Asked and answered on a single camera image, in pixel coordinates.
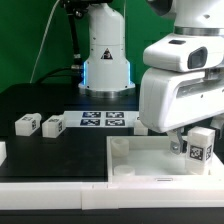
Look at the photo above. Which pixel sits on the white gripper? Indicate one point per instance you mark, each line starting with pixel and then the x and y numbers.
pixel 184 84

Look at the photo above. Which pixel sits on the white square table top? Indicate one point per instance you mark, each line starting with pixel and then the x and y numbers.
pixel 142 159

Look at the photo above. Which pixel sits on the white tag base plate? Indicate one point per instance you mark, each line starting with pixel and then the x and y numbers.
pixel 100 119

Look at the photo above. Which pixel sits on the white front fence wall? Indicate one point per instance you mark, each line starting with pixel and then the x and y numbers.
pixel 90 196

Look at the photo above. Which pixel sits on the white fence wall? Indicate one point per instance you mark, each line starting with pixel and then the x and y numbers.
pixel 3 154
pixel 90 196

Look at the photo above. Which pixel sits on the white left fence wall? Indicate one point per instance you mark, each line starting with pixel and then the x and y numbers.
pixel 3 154

